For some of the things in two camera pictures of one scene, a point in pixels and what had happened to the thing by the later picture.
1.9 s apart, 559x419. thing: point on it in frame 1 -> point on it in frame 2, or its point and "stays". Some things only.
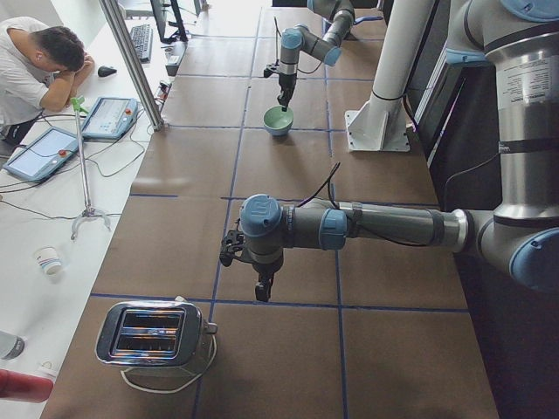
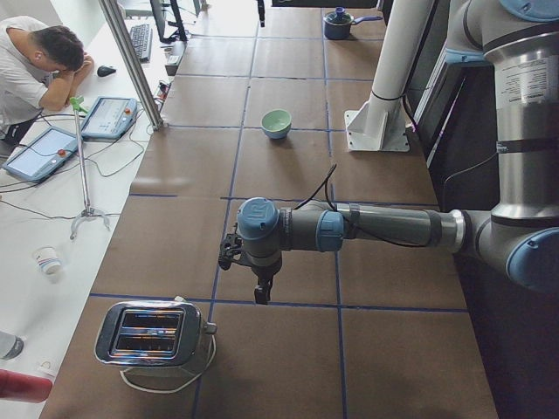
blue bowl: (279, 133) stays
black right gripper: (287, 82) -> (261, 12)
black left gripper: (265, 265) stays
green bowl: (275, 118) stays
